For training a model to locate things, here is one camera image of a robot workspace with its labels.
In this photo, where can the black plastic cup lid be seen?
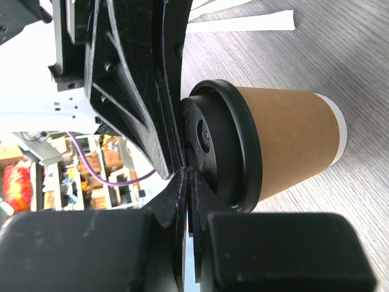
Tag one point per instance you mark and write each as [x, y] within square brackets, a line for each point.
[220, 133]

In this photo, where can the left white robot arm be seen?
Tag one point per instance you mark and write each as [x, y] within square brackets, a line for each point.
[19, 69]

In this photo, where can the white paper straw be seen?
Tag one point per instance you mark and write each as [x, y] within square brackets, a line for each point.
[280, 21]
[200, 8]

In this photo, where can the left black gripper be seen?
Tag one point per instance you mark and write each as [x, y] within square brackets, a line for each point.
[133, 69]

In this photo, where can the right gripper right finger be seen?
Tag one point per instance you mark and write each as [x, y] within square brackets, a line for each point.
[292, 251]

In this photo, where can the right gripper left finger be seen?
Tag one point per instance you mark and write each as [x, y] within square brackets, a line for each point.
[98, 250]

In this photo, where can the brown paper coffee cup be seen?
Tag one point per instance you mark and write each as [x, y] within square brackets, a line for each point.
[288, 136]

